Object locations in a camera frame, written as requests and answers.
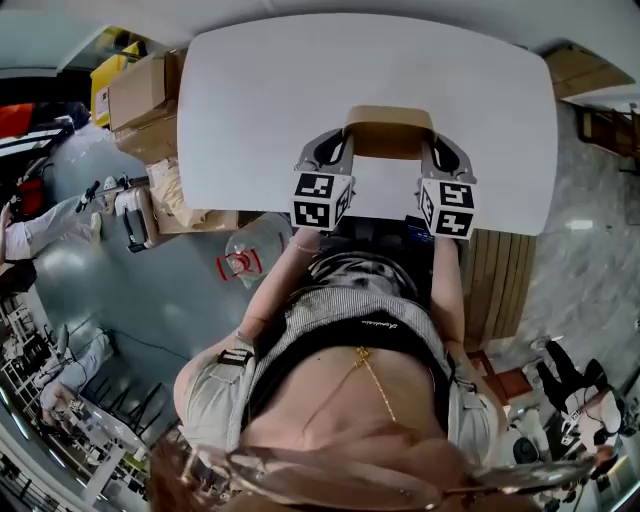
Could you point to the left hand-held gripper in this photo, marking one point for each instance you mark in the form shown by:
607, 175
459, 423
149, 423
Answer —
312, 200

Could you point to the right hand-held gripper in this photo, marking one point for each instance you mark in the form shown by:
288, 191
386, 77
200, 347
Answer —
452, 210

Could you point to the brown cardboard container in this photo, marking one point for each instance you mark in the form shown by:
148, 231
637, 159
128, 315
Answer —
390, 131

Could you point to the person's right forearm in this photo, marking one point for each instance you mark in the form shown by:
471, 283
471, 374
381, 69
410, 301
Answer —
447, 290

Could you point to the person's left forearm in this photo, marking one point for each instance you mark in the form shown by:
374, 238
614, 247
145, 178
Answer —
280, 290

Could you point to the white table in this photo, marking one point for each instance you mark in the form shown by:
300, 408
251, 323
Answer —
350, 65

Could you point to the clear water jug red label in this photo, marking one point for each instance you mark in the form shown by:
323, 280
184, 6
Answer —
257, 250

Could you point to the wooden slatted panel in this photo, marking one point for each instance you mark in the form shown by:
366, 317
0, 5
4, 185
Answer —
500, 285

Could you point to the grey knitted top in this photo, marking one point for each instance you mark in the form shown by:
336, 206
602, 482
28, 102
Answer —
350, 305

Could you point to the open box with packing paper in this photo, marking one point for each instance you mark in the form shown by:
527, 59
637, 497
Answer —
172, 200

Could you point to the dark wooden chair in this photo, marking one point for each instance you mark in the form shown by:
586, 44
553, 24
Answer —
610, 132

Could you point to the flat brown cardboard box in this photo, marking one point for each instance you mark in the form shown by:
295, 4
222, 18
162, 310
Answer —
150, 140

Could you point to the large brown cardboard box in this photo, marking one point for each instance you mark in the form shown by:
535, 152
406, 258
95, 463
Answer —
137, 90

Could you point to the beige suitcase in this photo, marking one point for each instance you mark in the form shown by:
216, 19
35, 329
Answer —
134, 215

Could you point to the yellow plastic bin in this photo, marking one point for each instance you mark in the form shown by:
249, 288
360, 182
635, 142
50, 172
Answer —
102, 80

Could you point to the beige vest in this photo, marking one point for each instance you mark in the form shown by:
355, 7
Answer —
215, 400

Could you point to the person's eyeglasses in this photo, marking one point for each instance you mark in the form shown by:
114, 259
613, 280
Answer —
525, 472

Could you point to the white workbench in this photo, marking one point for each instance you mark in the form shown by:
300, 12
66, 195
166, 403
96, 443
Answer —
100, 425

